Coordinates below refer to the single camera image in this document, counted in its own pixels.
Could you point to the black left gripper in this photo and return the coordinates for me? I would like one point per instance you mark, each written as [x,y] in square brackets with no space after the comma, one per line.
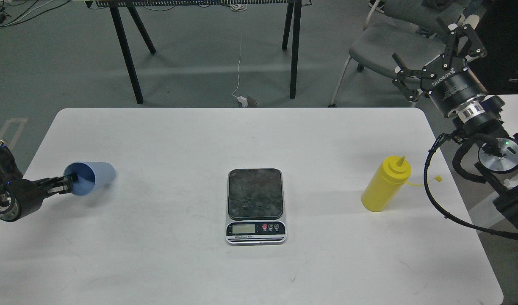
[27,196]

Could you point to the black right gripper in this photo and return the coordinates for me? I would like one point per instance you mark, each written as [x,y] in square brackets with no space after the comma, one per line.
[454,83]

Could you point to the blue plastic cup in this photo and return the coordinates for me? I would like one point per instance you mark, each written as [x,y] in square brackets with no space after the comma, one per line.
[90,176]

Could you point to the yellow squeeze bottle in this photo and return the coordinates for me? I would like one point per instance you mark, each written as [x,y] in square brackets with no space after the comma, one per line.
[393,172]

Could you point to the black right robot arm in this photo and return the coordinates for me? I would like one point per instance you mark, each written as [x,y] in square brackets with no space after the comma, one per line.
[486,149]

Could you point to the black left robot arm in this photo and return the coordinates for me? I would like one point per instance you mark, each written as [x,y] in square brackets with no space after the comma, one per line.
[8,172]

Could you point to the black digital kitchen scale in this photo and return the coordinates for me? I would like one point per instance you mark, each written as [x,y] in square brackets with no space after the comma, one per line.
[255,208]

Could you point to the grey office chair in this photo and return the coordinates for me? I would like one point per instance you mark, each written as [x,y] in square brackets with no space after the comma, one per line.
[408,28]

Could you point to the black-legged background table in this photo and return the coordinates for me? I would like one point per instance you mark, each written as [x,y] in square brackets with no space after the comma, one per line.
[202,38]

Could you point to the white power adapter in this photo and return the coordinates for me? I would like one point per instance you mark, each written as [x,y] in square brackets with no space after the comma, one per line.
[247,102]

